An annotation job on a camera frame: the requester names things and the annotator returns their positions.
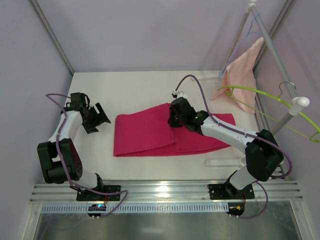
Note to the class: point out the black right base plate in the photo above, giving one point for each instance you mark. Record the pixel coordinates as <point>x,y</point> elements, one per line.
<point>221,191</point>

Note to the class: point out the aluminium front rail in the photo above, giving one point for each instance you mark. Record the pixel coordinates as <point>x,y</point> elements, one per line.
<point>161,191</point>

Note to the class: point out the slotted cable duct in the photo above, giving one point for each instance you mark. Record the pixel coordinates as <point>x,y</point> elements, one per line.
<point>138,208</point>

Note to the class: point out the right electronics board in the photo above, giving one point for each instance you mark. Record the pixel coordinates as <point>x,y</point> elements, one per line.
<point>235,209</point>

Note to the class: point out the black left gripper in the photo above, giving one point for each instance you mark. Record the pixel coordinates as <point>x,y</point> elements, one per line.
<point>93,117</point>

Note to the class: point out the white clothes rack frame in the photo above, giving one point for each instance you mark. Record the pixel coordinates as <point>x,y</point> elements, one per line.
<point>291,27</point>

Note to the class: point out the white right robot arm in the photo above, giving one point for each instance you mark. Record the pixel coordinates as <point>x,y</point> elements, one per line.
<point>262,154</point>

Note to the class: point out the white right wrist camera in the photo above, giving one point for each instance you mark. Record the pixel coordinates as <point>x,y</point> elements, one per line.
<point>179,94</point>

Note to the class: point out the light pink towel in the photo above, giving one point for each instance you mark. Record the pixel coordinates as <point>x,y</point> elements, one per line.
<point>240,73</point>

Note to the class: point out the pink trousers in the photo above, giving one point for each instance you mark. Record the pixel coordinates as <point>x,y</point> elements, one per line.
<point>148,134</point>

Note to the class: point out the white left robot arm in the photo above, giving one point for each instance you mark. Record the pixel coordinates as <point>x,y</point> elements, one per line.
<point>58,157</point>

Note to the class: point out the electronics board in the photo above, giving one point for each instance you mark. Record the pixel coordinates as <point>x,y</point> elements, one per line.
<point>95,211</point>
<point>235,209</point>

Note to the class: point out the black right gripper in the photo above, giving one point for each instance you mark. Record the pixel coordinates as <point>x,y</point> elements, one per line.
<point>175,118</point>

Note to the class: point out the blue wire hanger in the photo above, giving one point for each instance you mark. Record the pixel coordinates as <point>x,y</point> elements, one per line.
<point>236,42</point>

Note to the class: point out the green plastic hanger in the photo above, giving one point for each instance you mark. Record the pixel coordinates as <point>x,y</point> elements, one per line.
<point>273,107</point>

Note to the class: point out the left electronics board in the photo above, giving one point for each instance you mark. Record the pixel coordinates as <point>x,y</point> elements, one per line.
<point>95,211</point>

